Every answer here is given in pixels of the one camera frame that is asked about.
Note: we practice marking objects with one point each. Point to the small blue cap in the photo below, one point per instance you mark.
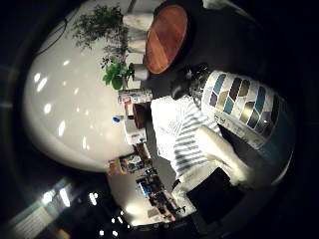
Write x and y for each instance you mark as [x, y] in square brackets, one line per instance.
[116, 119]

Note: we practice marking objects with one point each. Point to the round wooden tray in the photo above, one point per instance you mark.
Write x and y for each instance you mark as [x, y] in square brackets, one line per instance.
[166, 40]

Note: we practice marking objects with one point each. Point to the tall small leaf plant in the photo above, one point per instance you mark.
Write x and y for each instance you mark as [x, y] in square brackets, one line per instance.
[99, 25]

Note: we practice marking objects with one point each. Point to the blue white striped cloth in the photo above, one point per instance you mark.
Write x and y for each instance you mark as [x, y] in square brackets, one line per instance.
[176, 129]

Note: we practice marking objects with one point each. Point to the colourful printed box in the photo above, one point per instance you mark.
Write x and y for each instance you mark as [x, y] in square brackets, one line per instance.
[134, 97]

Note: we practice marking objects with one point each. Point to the small white plant pot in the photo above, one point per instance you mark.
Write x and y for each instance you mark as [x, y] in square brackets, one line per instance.
[141, 72]

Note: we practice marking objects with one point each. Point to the white box with slots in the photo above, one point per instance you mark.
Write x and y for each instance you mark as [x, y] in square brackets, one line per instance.
[134, 132]

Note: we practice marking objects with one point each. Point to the teal white spray bottle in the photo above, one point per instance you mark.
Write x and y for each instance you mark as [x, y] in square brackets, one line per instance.
[252, 109]

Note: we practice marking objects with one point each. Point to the cluttered shelf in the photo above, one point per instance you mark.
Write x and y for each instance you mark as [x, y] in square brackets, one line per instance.
[129, 163]

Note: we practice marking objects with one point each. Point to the cluttered desk with blue screen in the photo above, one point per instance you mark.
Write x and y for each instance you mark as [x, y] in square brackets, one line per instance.
[159, 195]

